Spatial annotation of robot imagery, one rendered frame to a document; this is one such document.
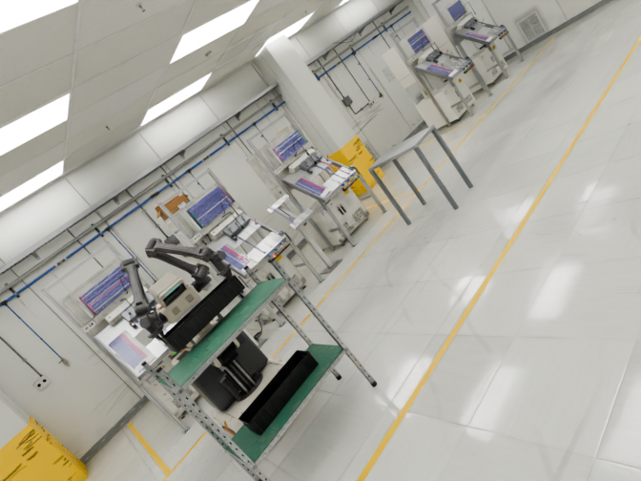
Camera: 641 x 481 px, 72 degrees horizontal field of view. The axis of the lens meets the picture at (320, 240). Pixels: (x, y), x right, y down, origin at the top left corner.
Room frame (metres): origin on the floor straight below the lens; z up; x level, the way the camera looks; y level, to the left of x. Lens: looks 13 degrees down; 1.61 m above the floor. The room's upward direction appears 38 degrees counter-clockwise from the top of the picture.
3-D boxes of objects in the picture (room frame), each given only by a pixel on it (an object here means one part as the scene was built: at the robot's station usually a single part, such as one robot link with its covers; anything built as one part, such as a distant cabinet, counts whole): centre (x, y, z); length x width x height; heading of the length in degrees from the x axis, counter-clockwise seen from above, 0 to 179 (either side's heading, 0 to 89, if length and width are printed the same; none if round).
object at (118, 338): (4.61, 2.07, 0.66); 1.01 x 0.73 x 1.31; 30
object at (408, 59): (8.04, -3.38, 0.95); 1.36 x 0.82 x 1.90; 30
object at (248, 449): (2.58, 0.79, 0.55); 0.91 x 0.46 x 1.10; 120
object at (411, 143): (4.66, -1.28, 0.40); 0.70 x 0.45 x 0.80; 36
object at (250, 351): (3.33, 1.20, 0.59); 0.55 x 0.34 x 0.83; 120
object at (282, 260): (5.49, 0.92, 0.31); 0.70 x 0.65 x 0.62; 120
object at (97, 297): (4.78, 2.18, 0.95); 1.35 x 0.82 x 1.90; 30
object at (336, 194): (6.08, -0.43, 0.65); 1.01 x 0.73 x 1.29; 30
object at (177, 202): (5.62, 1.05, 1.82); 0.68 x 0.30 x 0.20; 120
